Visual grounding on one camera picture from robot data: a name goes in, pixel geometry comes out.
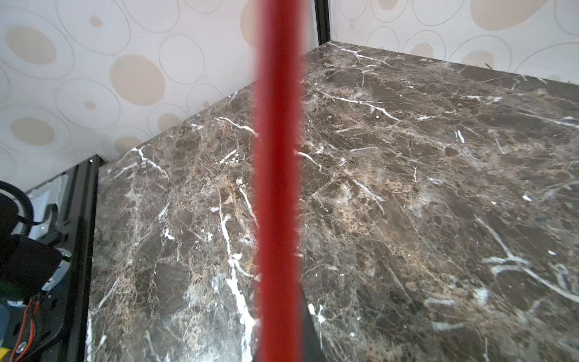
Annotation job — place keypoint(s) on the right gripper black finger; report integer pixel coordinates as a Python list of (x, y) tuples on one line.
[(311, 344)]

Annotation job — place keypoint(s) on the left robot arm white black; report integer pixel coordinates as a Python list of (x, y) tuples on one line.
[(30, 261)]

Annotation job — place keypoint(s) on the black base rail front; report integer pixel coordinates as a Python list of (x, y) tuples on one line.
[(53, 326)]

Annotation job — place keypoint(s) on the black corner frame post left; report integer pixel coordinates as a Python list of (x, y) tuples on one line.
[(322, 18)]

